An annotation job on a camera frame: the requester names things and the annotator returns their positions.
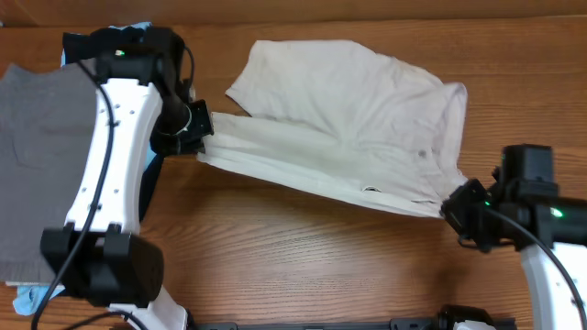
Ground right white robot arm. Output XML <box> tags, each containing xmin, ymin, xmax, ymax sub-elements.
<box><xmin>441</xmin><ymin>144</ymin><xmax>586</xmax><ymax>329</ymax></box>

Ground black garment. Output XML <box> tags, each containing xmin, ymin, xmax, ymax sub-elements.
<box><xmin>61</xmin><ymin>22</ymin><xmax>163</xmax><ymax>222</ymax></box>

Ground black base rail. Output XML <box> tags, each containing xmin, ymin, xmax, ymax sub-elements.
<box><xmin>187</xmin><ymin>304</ymin><xmax>517</xmax><ymax>330</ymax></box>

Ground grey shorts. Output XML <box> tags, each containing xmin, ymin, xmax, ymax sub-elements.
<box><xmin>1</xmin><ymin>64</ymin><xmax>96</xmax><ymax>283</ymax></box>

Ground beige shorts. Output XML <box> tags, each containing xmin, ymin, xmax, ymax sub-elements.
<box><xmin>198</xmin><ymin>40</ymin><xmax>468</xmax><ymax>217</ymax></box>

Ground light blue garment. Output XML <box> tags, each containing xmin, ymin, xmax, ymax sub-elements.
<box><xmin>12</xmin><ymin>21</ymin><xmax>160</xmax><ymax>317</ymax></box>

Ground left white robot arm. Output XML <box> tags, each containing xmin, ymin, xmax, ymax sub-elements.
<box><xmin>40</xmin><ymin>27</ymin><xmax>214</xmax><ymax>329</ymax></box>

